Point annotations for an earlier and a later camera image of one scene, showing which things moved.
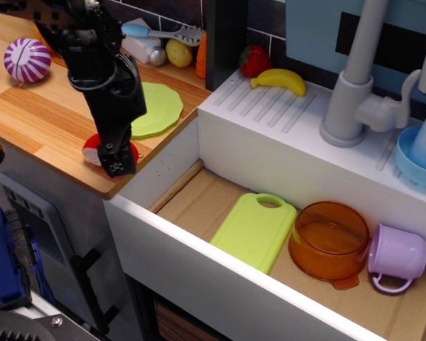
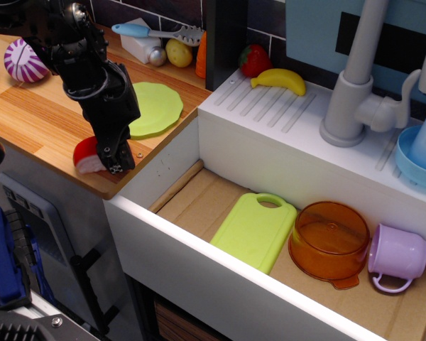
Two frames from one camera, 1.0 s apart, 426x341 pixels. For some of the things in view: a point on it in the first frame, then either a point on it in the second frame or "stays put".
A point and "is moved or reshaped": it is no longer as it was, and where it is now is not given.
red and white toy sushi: [90, 150] is moved or reshaped
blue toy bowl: [404, 141] stays put
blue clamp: [8, 283] stays put
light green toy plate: [164, 107] stays put
